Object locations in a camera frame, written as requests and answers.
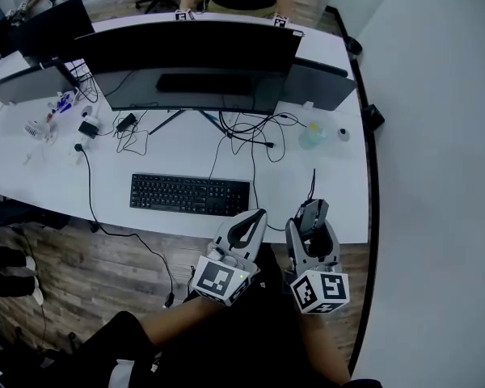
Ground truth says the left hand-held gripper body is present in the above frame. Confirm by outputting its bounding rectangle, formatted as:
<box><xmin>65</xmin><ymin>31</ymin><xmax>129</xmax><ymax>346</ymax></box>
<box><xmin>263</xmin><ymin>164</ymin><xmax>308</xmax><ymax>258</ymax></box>
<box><xmin>190</xmin><ymin>236</ymin><xmax>262</xmax><ymax>307</ymax></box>

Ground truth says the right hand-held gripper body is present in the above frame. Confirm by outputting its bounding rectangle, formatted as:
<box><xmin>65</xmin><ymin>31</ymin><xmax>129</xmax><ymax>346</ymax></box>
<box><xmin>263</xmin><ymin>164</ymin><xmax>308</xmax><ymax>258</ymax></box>
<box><xmin>284</xmin><ymin>260</ymin><xmax>351</xmax><ymax>316</ymax></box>

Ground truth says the grey mouse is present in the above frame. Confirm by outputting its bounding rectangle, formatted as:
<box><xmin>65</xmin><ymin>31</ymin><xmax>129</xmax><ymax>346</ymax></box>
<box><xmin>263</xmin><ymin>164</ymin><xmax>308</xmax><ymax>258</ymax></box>
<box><xmin>297</xmin><ymin>198</ymin><xmax>331</xmax><ymax>237</ymax></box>

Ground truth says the black keyboard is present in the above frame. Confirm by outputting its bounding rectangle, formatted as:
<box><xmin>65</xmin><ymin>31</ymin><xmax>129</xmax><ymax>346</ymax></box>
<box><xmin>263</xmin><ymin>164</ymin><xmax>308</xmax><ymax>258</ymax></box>
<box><xmin>129</xmin><ymin>172</ymin><xmax>252</xmax><ymax>218</ymax></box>

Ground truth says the person's left forearm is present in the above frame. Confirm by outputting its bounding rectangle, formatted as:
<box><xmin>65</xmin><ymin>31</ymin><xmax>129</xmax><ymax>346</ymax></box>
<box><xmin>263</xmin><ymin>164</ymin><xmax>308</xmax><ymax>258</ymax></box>
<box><xmin>142</xmin><ymin>292</ymin><xmax>228</xmax><ymax>349</ymax></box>

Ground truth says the person's right forearm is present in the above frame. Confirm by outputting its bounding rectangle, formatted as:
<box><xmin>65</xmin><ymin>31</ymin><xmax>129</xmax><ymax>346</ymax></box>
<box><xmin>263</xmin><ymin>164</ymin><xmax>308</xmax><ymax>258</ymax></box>
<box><xmin>297</xmin><ymin>308</ymin><xmax>352</xmax><ymax>386</ymax></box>

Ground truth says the person's black clothing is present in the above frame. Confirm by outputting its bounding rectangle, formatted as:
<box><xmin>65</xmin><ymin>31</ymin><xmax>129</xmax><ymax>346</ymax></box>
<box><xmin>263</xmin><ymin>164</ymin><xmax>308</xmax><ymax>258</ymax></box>
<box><xmin>62</xmin><ymin>242</ymin><xmax>386</xmax><ymax>388</ymax></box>

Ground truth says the black baseboard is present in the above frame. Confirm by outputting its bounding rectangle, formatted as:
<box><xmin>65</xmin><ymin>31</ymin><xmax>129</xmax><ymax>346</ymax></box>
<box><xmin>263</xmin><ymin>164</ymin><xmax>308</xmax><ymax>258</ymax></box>
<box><xmin>334</xmin><ymin>5</ymin><xmax>382</xmax><ymax>375</ymax></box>

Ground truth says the clear plastic container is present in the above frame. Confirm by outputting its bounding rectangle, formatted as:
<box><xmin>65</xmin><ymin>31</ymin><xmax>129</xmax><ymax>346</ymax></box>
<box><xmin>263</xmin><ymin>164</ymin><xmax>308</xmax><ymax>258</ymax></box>
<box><xmin>298</xmin><ymin>120</ymin><xmax>331</xmax><ymax>151</ymax></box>

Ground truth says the black monitor stand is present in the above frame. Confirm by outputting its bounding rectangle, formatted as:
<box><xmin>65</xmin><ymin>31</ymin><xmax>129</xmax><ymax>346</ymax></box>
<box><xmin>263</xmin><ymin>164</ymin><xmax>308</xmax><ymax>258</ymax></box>
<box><xmin>148</xmin><ymin>108</ymin><xmax>228</xmax><ymax>137</ymax></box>

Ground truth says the black floor box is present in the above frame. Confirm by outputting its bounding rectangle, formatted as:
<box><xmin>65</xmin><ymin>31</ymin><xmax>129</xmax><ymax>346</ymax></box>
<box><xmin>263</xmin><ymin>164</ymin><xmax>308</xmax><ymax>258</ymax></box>
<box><xmin>344</xmin><ymin>36</ymin><xmax>364</xmax><ymax>55</ymax></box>
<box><xmin>361</xmin><ymin>103</ymin><xmax>386</xmax><ymax>133</ymax></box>

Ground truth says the black power adapter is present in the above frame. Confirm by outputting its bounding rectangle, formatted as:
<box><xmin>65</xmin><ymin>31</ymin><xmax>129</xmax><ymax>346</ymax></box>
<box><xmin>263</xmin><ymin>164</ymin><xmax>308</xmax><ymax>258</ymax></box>
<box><xmin>116</xmin><ymin>112</ymin><xmax>138</xmax><ymax>133</ymax></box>

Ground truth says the grey desk partition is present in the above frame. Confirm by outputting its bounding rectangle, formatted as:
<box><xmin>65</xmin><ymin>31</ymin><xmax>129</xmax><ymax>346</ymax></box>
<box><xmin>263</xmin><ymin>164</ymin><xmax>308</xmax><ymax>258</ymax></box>
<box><xmin>0</xmin><ymin>59</ymin><xmax>82</xmax><ymax>106</ymax></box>
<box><xmin>280</xmin><ymin>56</ymin><xmax>359</xmax><ymax>113</ymax></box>

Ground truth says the white power strip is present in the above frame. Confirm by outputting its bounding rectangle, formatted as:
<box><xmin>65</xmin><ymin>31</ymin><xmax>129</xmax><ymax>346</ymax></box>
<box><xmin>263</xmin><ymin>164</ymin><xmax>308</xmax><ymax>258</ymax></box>
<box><xmin>70</xmin><ymin>110</ymin><xmax>103</xmax><ymax>166</ymax></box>

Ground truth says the black charger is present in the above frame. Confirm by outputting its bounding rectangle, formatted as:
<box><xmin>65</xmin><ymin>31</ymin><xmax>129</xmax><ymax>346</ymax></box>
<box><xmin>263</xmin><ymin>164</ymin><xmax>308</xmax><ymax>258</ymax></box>
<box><xmin>78</xmin><ymin>120</ymin><xmax>100</xmax><ymax>139</ymax></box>

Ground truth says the curved black monitor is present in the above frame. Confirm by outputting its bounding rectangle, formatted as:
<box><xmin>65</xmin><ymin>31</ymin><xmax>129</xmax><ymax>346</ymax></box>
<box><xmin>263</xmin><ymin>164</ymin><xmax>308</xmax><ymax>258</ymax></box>
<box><xmin>74</xmin><ymin>19</ymin><xmax>306</xmax><ymax>117</ymax></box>

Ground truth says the blue and white packet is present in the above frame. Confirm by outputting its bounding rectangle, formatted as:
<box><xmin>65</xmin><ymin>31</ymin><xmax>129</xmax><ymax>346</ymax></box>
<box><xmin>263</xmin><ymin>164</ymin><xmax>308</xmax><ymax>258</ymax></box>
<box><xmin>56</xmin><ymin>91</ymin><xmax>78</xmax><ymax>113</ymax></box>

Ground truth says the black chair under desk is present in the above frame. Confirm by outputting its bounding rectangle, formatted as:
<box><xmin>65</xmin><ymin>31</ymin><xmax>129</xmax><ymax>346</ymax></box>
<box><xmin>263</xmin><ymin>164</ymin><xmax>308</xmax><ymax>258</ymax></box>
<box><xmin>0</xmin><ymin>188</ymin><xmax>70</xmax><ymax>230</ymax></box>

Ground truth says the small white fan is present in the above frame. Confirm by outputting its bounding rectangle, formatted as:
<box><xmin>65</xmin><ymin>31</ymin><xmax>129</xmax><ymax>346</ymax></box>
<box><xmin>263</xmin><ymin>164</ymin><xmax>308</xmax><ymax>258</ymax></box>
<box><xmin>23</xmin><ymin>120</ymin><xmax>46</xmax><ymax>139</ymax></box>

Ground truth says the black keyboard cable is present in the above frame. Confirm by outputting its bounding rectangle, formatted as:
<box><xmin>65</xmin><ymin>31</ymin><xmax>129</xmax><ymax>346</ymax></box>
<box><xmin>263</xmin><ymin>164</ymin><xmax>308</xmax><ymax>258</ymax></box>
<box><xmin>207</xmin><ymin>133</ymin><xmax>231</xmax><ymax>181</ymax></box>

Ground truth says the black monitor cable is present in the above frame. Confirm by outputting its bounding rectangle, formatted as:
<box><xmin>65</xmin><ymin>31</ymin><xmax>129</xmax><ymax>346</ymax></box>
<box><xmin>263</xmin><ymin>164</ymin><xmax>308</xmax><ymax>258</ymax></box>
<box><xmin>217</xmin><ymin>110</ymin><xmax>309</xmax><ymax>164</ymax></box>

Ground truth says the black adapter cable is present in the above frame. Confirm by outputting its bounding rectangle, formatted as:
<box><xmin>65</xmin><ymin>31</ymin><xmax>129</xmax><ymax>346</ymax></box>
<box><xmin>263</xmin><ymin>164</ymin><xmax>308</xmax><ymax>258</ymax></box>
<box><xmin>112</xmin><ymin>110</ymin><xmax>151</xmax><ymax>158</ymax></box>

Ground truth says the long black power cable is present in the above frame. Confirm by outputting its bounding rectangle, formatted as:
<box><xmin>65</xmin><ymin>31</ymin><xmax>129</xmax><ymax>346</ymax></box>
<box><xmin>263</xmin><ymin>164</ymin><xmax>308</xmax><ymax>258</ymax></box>
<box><xmin>73</xmin><ymin>142</ymin><xmax>177</xmax><ymax>310</ymax></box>

